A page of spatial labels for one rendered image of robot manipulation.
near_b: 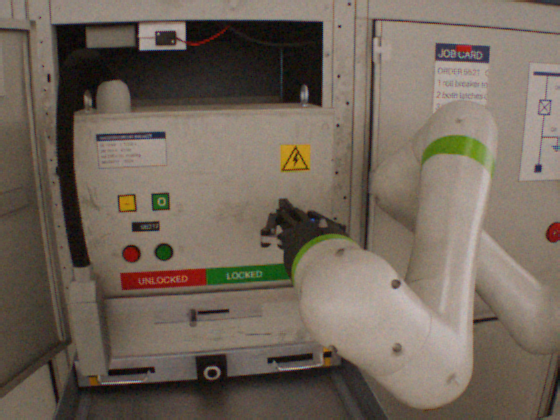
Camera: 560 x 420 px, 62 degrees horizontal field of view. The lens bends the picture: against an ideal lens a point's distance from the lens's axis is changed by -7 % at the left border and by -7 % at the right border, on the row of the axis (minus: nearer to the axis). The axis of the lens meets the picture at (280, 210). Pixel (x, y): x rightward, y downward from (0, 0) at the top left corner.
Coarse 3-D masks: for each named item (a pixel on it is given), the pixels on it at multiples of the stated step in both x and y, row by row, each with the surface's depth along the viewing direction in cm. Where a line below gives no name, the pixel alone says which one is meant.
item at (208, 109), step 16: (80, 112) 94; (96, 112) 92; (128, 112) 84; (144, 112) 84; (160, 112) 84; (176, 112) 85; (192, 112) 85; (208, 112) 86; (224, 112) 86; (240, 112) 87; (256, 112) 87; (272, 112) 88; (288, 112) 88
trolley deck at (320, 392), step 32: (128, 384) 99; (160, 384) 99; (192, 384) 100; (224, 384) 100; (256, 384) 100; (288, 384) 100; (320, 384) 100; (96, 416) 88; (128, 416) 89; (160, 416) 89; (192, 416) 90; (224, 416) 90; (256, 416) 90; (288, 416) 90; (320, 416) 90
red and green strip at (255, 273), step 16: (128, 272) 91; (144, 272) 91; (160, 272) 92; (176, 272) 93; (192, 272) 93; (208, 272) 94; (224, 272) 94; (240, 272) 95; (256, 272) 95; (272, 272) 96; (128, 288) 92; (144, 288) 92
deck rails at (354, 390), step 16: (336, 368) 105; (352, 368) 97; (64, 384) 87; (336, 384) 99; (352, 384) 98; (368, 384) 88; (64, 400) 84; (80, 400) 92; (352, 400) 94; (368, 400) 88; (64, 416) 83; (80, 416) 88; (352, 416) 89; (368, 416) 88; (384, 416) 80
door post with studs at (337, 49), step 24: (336, 0) 105; (336, 24) 106; (336, 48) 108; (336, 72) 109; (336, 96) 111; (336, 120) 112; (336, 144) 114; (336, 168) 115; (336, 192) 117; (336, 216) 119
